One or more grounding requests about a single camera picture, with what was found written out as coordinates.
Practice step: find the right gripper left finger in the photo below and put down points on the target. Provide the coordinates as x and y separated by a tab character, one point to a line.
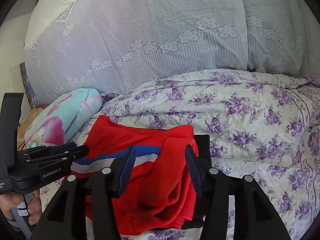
64	216

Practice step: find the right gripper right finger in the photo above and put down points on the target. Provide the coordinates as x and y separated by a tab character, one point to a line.
255	216

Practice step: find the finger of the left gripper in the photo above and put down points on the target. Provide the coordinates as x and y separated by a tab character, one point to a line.
45	151
72	154

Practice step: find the red striped pants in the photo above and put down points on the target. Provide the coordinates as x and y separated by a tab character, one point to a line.
159	193

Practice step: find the person left hand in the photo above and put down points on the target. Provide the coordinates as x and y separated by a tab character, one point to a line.
12	200

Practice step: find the folded floral quilt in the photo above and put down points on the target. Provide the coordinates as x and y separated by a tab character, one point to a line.
62	119

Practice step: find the blue patterned cloth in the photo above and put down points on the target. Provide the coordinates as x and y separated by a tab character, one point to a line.
31	96

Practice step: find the purple floral bedspread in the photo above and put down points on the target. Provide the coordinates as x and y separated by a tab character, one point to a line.
265	125

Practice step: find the white lace pillow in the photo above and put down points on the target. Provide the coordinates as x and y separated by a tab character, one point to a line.
116	45

